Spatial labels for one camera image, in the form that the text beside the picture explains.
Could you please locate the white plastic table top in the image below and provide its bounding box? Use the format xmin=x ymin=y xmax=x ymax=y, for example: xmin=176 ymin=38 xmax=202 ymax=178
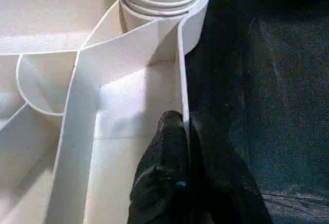
xmin=0 ymin=0 xmax=210 ymax=224

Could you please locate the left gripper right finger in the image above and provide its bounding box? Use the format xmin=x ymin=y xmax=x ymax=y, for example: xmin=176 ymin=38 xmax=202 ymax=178
xmin=186 ymin=114 xmax=273 ymax=224

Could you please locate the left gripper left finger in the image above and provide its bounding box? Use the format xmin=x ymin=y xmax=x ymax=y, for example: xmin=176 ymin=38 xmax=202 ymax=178
xmin=127 ymin=110 xmax=190 ymax=224

